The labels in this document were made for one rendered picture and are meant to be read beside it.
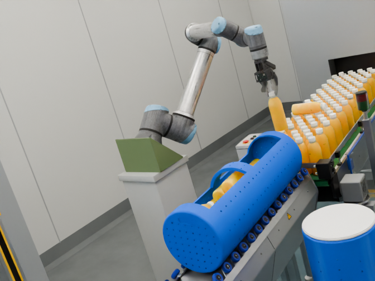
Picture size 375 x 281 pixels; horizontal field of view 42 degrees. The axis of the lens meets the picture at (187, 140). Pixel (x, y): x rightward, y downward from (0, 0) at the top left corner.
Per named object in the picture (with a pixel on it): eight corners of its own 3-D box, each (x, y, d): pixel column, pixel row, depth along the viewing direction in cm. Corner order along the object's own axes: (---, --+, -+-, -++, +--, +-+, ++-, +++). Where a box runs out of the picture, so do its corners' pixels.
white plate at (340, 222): (379, 233, 173) (379, 236, 173) (371, 199, 198) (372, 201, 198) (299, 242, 182) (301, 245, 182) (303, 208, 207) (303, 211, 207)
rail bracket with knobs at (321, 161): (315, 182, 262) (311, 164, 260) (320, 175, 268) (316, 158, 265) (333, 181, 256) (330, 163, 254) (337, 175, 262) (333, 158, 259)
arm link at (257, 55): (254, 49, 261) (270, 45, 255) (256, 58, 262) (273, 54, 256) (247, 53, 254) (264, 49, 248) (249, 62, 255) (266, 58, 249)
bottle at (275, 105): (289, 127, 263) (280, 95, 259) (277, 131, 263) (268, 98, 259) (285, 125, 270) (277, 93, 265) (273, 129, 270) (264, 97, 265)
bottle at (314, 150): (318, 168, 276) (312, 137, 272) (328, 170, 270) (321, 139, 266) (309, 173, 273) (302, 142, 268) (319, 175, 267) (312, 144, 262)
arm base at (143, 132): (125, 141, 299) (129, 126, 302) (143, 152, 314) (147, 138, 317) (150, 141, 289) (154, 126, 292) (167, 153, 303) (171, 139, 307)
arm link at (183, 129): (160, 136, 316) (197, 29, 323) (184, 145, 322) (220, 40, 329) (167, 137, 302) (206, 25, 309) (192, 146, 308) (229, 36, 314)
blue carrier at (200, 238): (168, 266, 206) (155, 206, 196) (255, 177, 273) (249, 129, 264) (228, 280, 190) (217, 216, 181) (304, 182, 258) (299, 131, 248)
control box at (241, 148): (239, 161, 296) (235, 145, 293) (253, 149, 311) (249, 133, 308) (254, 160, 290) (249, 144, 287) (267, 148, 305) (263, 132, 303)
